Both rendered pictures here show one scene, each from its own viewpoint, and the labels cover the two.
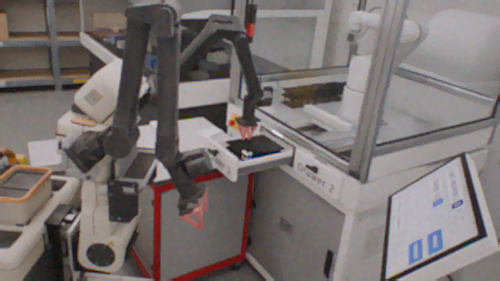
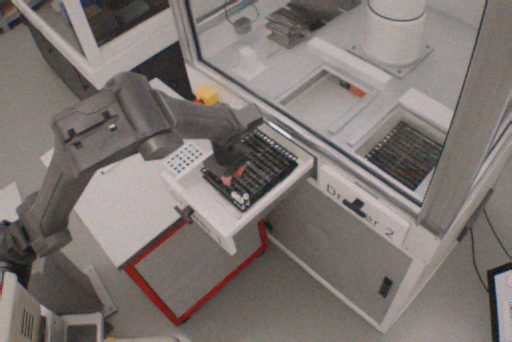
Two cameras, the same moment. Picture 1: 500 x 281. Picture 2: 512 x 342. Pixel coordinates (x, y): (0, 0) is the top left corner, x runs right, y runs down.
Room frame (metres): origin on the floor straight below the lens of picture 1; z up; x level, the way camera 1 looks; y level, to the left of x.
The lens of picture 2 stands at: (1.16, -0.06, 1.85)
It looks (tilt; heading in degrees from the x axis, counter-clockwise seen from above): 50 degrees down; 357
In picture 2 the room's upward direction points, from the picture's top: 7 degrees counter-clockwise
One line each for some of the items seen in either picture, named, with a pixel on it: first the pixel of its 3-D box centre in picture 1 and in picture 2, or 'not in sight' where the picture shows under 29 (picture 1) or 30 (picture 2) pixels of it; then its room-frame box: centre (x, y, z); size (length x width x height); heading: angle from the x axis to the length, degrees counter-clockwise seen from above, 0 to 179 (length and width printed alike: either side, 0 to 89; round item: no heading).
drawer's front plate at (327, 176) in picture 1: (316, 173); (361, 205); (1.73, -0.33, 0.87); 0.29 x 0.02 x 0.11; 36
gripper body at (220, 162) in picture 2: (248, 114); (225, 151); (1.81, 0.00, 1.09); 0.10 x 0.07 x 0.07; 126
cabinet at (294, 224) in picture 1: (335, 208); (371, 159); (2.23, -0.56, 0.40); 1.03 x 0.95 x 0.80; 36
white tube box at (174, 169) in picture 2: not in sight; (185, 161); (2.07, 0.16, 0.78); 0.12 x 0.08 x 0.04; 128
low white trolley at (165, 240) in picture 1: (180, 203); (166, 213); (2.14, 0.34, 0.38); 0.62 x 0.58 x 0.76; 36
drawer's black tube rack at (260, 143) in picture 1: (254, 150); (250, 170); (1.92, -0.04, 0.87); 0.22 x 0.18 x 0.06; 126
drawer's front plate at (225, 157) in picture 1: (219, 157); (196, 212); (1.80, 0.12, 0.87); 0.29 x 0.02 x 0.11; 36
